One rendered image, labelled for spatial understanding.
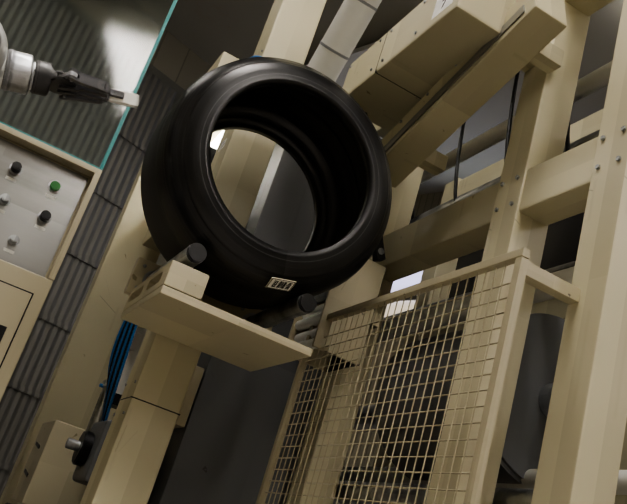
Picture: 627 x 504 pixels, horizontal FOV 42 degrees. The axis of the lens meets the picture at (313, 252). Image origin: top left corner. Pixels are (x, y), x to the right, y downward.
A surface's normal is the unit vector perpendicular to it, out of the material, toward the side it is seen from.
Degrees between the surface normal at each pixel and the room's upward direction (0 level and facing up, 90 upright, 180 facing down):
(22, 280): 90
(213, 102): 88
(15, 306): 90
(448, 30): 180
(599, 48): 180
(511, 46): 162
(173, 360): 90
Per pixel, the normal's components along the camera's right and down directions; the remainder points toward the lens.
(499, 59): -0.13, 0.78
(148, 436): 0.43, -0.22
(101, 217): 0.70, -0.07
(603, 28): -0.28, 0.89
